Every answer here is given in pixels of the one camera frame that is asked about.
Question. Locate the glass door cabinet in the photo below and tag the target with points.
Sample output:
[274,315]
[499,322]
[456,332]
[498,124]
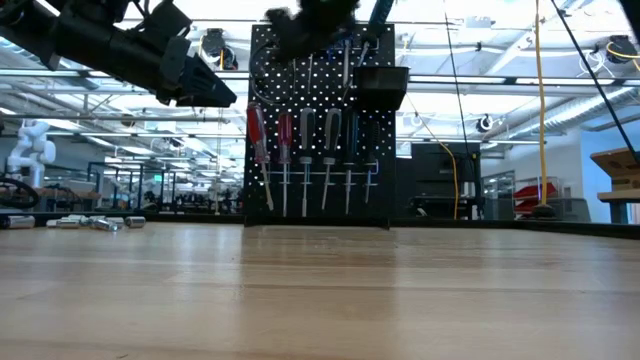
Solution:
[497,195]

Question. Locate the long black screwdriver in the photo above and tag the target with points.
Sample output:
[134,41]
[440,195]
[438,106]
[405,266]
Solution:
[350,135]

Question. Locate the short black screwdriver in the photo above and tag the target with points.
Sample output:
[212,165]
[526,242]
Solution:
[371,140]

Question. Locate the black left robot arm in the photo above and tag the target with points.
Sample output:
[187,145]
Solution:
[100,45]

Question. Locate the black aluminium table frame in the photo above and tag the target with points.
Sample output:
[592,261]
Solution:
[190,218]

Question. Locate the black cabinet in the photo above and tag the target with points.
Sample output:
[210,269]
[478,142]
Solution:
[440,175]

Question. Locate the wooden shelf unit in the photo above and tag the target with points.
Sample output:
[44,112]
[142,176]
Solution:
[617,165]

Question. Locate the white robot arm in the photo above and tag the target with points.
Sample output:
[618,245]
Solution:
[35,150]

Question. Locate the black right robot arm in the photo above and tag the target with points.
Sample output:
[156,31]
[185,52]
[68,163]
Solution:
[632,10]

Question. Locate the black plastic pegboard bin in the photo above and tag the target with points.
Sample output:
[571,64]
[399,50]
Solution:
[380,87]

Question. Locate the black metal pegboard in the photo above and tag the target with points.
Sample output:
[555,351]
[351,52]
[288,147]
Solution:
[320,100]

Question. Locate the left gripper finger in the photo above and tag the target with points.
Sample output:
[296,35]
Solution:
[205,92]

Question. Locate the silver metal cylinder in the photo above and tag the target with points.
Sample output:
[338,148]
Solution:
[65,222]
[104,225]
[17,222]
[135,221]

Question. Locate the large red clear screwdriver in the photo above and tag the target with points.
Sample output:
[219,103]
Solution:
[256,130]

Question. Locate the small red clear screwdriver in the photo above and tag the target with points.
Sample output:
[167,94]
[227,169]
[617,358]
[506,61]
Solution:
[285,132]

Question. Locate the red storage bins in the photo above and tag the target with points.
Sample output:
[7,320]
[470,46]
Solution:
[535,192]

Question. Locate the grey storage bin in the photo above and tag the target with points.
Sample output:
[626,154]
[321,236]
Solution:
[570,210]

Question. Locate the large blue black screwdriver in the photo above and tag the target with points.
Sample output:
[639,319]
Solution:
[382,15]

